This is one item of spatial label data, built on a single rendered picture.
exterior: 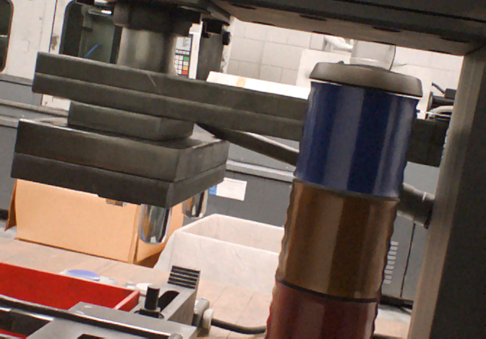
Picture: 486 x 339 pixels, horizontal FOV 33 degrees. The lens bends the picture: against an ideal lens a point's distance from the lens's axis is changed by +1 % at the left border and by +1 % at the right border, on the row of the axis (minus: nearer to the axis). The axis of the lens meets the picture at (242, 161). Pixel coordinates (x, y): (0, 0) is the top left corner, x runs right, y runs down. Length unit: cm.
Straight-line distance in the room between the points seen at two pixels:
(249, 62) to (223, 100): 662
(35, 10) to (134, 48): 509
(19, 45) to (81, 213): 289
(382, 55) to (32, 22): 230
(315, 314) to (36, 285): 63
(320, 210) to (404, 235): 476
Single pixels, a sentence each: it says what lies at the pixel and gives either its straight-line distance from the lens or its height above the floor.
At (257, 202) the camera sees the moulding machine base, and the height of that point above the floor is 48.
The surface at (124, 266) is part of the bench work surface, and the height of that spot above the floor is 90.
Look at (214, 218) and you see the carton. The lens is 333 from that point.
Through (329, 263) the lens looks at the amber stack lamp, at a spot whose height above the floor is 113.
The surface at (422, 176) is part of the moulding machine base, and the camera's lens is 499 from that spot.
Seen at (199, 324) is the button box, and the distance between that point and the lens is 93.
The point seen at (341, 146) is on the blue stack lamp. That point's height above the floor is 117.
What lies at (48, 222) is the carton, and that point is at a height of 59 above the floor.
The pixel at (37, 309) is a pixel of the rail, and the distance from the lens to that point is 65.
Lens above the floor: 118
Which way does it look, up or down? 5 degrees down
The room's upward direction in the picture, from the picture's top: 10 degrees clockwise
